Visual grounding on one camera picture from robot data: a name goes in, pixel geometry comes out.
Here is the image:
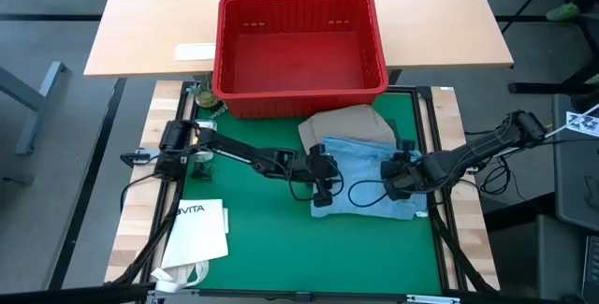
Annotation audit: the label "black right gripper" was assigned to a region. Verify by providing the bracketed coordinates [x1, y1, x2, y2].
[379, 151, 430, 203]

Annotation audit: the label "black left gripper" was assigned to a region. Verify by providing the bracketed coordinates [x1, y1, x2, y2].
[288, 152, 345, 209]

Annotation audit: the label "light blue garment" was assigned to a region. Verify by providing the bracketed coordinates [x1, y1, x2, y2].
[309, 135, 430, 222]

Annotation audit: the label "beige garment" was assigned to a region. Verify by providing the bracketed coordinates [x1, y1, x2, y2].
[297, 103, 399, 155]

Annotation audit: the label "red plastic laundry bin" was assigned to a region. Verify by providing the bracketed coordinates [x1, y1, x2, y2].
[212, 0, 390, 120]

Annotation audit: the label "green table mat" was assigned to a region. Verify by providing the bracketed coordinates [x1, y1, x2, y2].
[179, 90, 444, 296]

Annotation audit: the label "small black stand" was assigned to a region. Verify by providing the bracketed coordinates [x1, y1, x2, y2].
[190, 161, 216, 183]

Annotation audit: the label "white tote bag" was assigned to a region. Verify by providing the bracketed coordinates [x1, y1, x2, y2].
[150, 197, 231, 294]

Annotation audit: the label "small potted succulent plant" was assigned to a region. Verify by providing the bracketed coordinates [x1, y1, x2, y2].
[188, 75, 232, 121]

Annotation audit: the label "grey box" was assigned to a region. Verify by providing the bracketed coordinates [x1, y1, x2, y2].
[486, 213, 587, 301]

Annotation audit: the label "grey cabinet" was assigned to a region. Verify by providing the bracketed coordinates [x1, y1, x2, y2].
[551, 93, 599, 234]

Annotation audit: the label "pale paper strip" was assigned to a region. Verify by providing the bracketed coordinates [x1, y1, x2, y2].
[174, 42, 218, 63]

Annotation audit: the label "white printed sign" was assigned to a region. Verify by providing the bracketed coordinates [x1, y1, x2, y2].
[564, 110, 599, 139]

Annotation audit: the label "black metal table legs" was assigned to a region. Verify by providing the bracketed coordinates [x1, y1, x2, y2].
[499, 0, 599, 95]

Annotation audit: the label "green object on floor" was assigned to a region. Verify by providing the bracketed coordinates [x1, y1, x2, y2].
[544, 1, 582, 22]

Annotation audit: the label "light wooden table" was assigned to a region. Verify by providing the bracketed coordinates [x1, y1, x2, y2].
[83, 0, 515, 80]

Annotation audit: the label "grey metal table leg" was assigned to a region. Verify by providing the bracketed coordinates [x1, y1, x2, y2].
[0, 60, 69, 156]

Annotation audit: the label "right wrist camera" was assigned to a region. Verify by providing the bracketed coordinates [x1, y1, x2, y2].
[396, 138, 418, 155]

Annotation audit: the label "black metal station frame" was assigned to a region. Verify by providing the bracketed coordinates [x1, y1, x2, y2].
[104, 80, 501, 304]

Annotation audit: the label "black cable bundle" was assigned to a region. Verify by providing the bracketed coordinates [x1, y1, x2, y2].
[467, 128, 517, 198]

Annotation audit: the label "white floor cable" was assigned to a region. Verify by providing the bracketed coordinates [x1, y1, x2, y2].
[544, 102, 599, 138]

